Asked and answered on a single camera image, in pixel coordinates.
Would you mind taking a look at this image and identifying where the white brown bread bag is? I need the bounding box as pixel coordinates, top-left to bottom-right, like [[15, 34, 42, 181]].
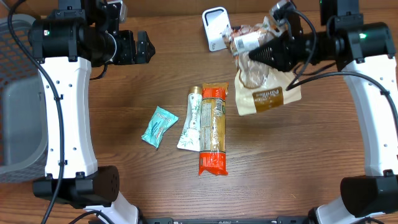
[[221, 17, 302, 116]]

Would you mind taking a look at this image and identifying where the teal toilet tissue pack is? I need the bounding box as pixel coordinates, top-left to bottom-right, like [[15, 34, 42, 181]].
[[141, 106, 178, 149]]

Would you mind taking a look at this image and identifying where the white green tube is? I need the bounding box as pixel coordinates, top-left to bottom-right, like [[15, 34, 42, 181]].
[[177, 86, 202, 152]]

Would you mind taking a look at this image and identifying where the orange pasta package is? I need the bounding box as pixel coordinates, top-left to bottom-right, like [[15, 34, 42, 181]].
[[198, 83, 229, 175]]

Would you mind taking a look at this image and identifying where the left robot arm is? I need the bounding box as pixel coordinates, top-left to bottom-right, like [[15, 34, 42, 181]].
[[29, 1, 155, 223]]

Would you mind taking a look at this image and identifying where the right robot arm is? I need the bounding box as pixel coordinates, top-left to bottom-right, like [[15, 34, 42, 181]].
[[249, 0, 397, 224]]

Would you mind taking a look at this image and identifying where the white barcode scanner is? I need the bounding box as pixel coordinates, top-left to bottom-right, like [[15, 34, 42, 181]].
[[201, 7, 231, 52]]

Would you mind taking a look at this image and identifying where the grey plastic shopping basket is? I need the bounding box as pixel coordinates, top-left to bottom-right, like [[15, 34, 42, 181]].
[[1, 18, 48, 183]]

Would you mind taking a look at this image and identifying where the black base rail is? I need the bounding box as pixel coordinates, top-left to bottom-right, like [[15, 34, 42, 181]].
[[143, 216, 313, 224]]

